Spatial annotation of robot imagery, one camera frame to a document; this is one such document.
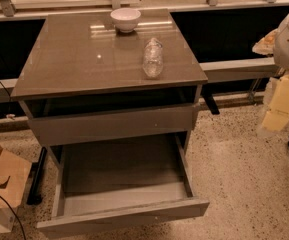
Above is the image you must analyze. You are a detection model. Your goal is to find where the black base leg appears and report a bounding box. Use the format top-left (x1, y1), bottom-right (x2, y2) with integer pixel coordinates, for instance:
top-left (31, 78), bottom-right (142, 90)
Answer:
top-left (27, 147), bottom-right (47, 205)
top-left (201, 87), bottom-right (220, 115)

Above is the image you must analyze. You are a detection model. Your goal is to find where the clear plastic water bottle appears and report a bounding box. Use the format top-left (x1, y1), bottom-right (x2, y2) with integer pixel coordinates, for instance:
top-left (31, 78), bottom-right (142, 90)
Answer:
top-left (142, 38), bottom-right (163, 78)

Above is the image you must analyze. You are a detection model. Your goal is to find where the white ceramic bowl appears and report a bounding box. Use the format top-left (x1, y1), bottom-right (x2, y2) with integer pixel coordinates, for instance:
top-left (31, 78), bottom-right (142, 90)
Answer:
top-left (110, 8), bottom-right (141, 33)

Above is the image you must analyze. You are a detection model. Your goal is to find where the grey drawer cabinet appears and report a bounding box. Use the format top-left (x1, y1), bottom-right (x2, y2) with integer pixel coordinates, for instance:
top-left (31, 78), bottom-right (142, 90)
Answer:
top-left (11, 9), bottom-right (207, 162)

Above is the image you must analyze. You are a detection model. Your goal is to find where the closed grey upper drawer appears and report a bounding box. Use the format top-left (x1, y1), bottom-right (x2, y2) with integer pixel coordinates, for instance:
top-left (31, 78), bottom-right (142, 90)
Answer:
top-left (29, 105), bottom-right (196, 146)

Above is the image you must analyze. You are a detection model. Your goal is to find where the black right base leg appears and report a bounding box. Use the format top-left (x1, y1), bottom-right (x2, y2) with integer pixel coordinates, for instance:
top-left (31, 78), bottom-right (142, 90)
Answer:
top-left (201, 87), bottom-right (220, 115)

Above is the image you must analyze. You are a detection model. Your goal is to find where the open grey middle drawer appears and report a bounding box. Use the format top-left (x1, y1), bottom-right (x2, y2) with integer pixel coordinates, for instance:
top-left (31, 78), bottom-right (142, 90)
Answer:
top-left (37, 134), bottom-right (209, 239)

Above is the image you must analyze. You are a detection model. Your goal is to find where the grey window frame rail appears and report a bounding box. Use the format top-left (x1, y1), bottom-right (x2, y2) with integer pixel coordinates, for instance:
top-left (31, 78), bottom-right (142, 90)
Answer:
top-left (0, 0), bottom-right (289, 105)

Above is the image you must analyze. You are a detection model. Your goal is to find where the black left base leg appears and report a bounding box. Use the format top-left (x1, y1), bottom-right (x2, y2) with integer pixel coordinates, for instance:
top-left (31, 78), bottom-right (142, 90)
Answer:
top-left (27, 147), bottom-right (47, 205)

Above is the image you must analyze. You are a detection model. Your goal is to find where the black cable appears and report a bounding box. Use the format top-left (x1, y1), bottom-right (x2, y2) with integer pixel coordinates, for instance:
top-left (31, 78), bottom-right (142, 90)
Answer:
top-left (0, 179), bottom-right (28, 240)

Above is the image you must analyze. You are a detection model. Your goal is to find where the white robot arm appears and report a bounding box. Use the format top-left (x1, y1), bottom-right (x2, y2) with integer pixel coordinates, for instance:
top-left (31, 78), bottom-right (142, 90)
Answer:
top-left (252, 14), bottom-right (289, 132)

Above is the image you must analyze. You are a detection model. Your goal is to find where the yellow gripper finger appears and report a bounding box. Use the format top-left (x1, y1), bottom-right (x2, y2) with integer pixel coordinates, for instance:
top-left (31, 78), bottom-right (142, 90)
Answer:
top-left (252, 29), bottom-right (277, 56)
top-left (261, 74), bottom-right (289, 132)

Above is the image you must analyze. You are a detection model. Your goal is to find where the brown cardboard box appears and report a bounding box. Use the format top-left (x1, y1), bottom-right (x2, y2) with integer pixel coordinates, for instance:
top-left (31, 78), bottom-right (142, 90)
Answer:
top-left (0, 146), bottom-right (32, 234)

